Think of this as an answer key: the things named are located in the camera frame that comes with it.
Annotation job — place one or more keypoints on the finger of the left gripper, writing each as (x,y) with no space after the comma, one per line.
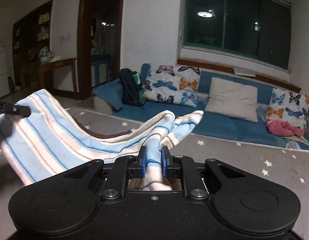
(13,109)

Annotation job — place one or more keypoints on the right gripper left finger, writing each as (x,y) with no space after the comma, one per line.
(141,162)

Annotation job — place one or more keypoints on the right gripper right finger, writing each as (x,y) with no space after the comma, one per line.
(166,160)

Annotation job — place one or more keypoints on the blue striped knit garment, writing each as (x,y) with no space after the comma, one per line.
(50,141)

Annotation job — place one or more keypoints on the white refrigerator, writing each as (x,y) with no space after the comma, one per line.
(4,85)

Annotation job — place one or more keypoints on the grey star tablecloth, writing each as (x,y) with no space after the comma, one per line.
(285,167)

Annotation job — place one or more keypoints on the wooden side table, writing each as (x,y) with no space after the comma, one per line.
(58,77)

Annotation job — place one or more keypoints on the black backpack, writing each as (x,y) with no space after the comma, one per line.
(132,88)

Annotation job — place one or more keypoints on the dark wooden shelf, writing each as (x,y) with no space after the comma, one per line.
(30,36)

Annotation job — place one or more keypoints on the left butterfly pillow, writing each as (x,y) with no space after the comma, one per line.
(172,84)

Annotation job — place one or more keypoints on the butterfly pillow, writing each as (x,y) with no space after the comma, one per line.
(172,84)
(287,106)

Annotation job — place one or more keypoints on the blue sofa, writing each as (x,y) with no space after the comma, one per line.
(212,124)

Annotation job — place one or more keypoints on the plain white pillow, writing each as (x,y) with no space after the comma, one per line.
(232,99)

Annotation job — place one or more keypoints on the pink cloth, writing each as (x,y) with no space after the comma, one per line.
(283,129)

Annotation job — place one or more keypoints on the book on window ledge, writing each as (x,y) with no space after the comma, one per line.
(244,72)

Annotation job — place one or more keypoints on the right butterfly pillow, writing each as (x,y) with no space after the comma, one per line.
(287,106)

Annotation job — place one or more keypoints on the dark green window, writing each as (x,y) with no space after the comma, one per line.
(256,29)

